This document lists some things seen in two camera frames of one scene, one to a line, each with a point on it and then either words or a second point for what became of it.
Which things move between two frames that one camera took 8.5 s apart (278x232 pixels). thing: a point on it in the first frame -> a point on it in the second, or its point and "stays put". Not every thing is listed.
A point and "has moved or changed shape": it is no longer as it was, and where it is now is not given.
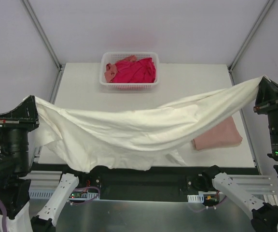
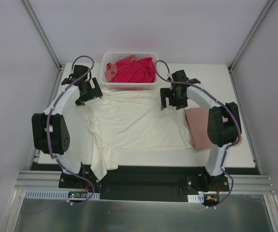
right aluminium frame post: x=247 y=40 stays put
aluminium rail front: x=52 y=181 stays put
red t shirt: x=142 y=71 stays put
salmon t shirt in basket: x=111 y=69 stays put
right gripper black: x=276 y=106 -> x=171 y=95
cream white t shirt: x=137 y=139 has moved or changed shape
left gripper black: x=14 y=122 -> x=90 y=93
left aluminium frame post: x=42 y=34 stays put
